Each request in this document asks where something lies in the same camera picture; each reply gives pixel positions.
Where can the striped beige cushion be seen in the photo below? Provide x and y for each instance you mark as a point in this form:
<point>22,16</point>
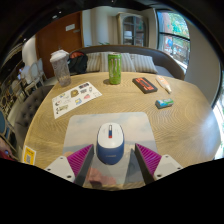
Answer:
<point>128,63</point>
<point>144,64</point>
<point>94,62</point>

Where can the sky print mouse pad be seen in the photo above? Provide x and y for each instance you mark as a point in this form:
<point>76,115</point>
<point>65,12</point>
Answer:
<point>80,130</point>

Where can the clear shaker bottle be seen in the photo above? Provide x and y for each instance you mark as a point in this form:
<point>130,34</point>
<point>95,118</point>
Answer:
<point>61,68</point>

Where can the green drink can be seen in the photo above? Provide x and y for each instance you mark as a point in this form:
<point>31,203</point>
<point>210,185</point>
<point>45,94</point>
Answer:
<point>115,68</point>

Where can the black and orange box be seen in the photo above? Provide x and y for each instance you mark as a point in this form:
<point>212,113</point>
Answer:
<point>144,85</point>

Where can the dark framed window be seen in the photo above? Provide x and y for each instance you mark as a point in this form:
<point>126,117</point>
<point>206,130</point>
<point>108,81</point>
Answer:
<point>174,41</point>

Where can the brown wooden door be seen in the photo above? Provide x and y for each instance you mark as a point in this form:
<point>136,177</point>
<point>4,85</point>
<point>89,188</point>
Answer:
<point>56,43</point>

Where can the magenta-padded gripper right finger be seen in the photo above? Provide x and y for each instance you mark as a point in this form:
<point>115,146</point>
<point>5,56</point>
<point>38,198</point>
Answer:
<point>168,165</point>

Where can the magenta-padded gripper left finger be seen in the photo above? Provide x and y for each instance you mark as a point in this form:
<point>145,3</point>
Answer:
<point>60,166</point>

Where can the white door sign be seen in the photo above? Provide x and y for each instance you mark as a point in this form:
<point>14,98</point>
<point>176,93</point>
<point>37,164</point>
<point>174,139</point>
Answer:
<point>70,27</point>

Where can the black bag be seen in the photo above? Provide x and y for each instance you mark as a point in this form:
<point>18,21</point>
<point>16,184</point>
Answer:
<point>78,62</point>

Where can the green and blue packet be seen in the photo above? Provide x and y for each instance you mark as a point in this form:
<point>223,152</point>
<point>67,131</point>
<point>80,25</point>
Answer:
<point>164,103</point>

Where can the yellow card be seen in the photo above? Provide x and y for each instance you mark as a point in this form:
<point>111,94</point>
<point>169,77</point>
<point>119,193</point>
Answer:
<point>29,155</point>

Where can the white and blue computer mouse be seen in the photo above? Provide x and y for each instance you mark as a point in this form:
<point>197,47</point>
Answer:
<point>110,146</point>

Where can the white sticker sheet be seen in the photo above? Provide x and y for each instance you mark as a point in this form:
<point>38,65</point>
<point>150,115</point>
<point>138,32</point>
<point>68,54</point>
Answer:
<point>75,98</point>

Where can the grey curved sofa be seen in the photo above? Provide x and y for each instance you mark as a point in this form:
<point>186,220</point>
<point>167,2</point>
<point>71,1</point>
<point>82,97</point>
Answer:
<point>166,60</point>

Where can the group of white chairs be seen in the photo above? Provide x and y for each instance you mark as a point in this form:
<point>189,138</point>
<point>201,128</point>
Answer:
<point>31,76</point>

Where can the arched glass door cabinet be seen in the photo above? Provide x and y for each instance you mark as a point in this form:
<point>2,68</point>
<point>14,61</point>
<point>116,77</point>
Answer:
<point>133,30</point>

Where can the grey tufted chair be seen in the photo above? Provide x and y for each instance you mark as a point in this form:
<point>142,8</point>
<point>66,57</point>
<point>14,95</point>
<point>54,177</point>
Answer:
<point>31,110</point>

